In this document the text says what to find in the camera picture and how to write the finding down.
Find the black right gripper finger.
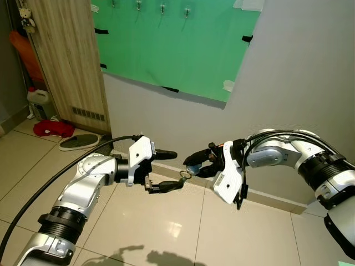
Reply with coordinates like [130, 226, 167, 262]
[195, 160, 226, 180]
[183, 148, 216, 168]

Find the light grey slipper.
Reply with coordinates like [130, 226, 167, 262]
[58, 132, 102, 152]

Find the red cloth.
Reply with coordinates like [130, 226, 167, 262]
[33, 119, 76, 139]

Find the white jug with red cap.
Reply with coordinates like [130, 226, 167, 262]
[26, 86, 51, 120]

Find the wood grain cabinet door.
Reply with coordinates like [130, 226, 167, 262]
[24, 0, 112, 134]

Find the large white tape piece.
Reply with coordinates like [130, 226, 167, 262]
[232, 0, 265, 12]

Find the orange plastic bag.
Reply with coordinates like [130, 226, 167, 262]
[8, 30, 45, 84]

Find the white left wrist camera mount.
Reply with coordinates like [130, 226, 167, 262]
[127, 135, 158, 187]

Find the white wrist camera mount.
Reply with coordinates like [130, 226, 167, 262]
[127, 135, 158, 187]
[212, 145, 245, 205]

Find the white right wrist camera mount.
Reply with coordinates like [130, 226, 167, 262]
[212, 145, 245, 205]

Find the green wall board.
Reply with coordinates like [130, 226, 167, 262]
[91, 0, 262, 105]

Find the teddy bear keychain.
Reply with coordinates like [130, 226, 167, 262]
[18, 6, 36, 32]

